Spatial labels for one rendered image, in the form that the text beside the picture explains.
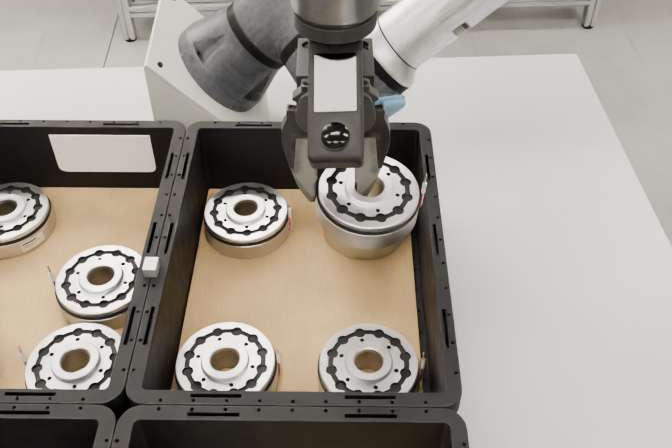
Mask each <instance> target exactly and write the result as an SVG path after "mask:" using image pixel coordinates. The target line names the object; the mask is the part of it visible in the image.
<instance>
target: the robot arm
mask: <svg viewBox="0 0 672 448"><path fill-rule="evenodd" d="M507 1H508V0H399V1H398V2H397V3H396V4H394V5H393V6H392V7H391V8H389V9H388V10H387V11H386V12H384V13H383V14H382V15H381V16H379V17H377V10H378V9H379V7H380V3H381V0H235V1H233V2H232V3H231V4H230V5H229V6H228V7H227V8H226V9H224V10H222V11H219V12H217V13H215V14H212V15H210V16H207V17H205V18H203V19H200V20H198V21H196V22H194V23H192V24H191V25H190V26H188V27H187V28H186V29H185V30H184V31H183V32H182V33H181V34H180V36H179V40H178V48H179V53H180V56H181V59H182V61H183V63H184V65H185V67H186V69H187V70H188V72H189V74H190V75H191V77H192V78H193V79H194V81H195V82H196V83H197V84H198V85H199V87H200V88H201V89H202V90H203V91H204V92H205V93H206V94H207V95H208V96H210V97H211V98H212V99H213V100H215V101H216V102H217V103H219V104H220V105H222V106H224V107H226V108H228V109H230V110H233V111H236V112H246V111H249V110H250V109H251V108H253V107H254V106H255V105H256V104H257V103H259V102H260V101H261V99H262V98H263V96H264V94H265V93H266V91H267V89H268V88H269V86H270V84H271V82H272V81H273V79H274V77H275V76H276V74H277V72H278V71H279V70H280V69H281V68H282V67H283V66H284V65H285V67H286V69H287V70H288V72H289V73H290V75H291V77H292V78H293V80H294V81H295V83H296V85H297V89H295V90H294V91H293V95H292V100H293V101H295V102H296V105H292V104H287V106H286V115H285V116H284V118H283V122H282V132H281V143H282V148H283V151H284V153H285V156H286V159H287V162H288V165H289V168H290V169H291V171H292V174H293V176H294V179H295V181H296V183H297V185H298V187H299V189H300V190H301V192H302V193H303V194H304V196H305V197H306V198H307V199H308V200H309V201H310V202H315V199H316V196H317V183H316V180H317V169H330V168H354V172H355V180H356V181H357V182H356V185H355V189H356V191H357V192H358V193H359V194H360V195H362V196H365V197H367V195H368V194H369V193H370V191H371V190H372V188H373V187H374V185H375V183H376V180H377V178H378V176H379V173H380V170H381V168H382V166H383V164H384V161H385V158H386V155H387V152H388V149H389V145H390V127H389V120H388V118H389V117H391V116H392V115H394V114H396V113H397V112H399V111H400V110H401V109H402V108H404V106H405V105H406V101H405V96H404V95H402V93H403V92H404V91H406V90H407V89H409V88H410V87H411V86H412V85H413V84H414V80H415V73H416V69H417V68H418V67H419V66H421V65H422V64H423V63H425V62H426V61H427V60H429V59H430V58H431V57H433V56H434V55H435V54H437V53H438V52H439V51H441V50H442V49H443V48H445V47H446V46H447V45H449V44H450V43H451V42H453V41H454V40H456V39H457V38H458V37H460V36H461V35H462V34H464V33H465V32H466V31H468V30H469V29H470V28H472V27H473V26H474V25H476V24H477V23H478V22H480V21H481V20H482V19H484V18H485V17H486V16H488V15H489V14H490V13H492V12H493V11H494V10H496V9H497V8H499V7H500V6H501V5H503V4H504V3H505V2H507Z"/></svg>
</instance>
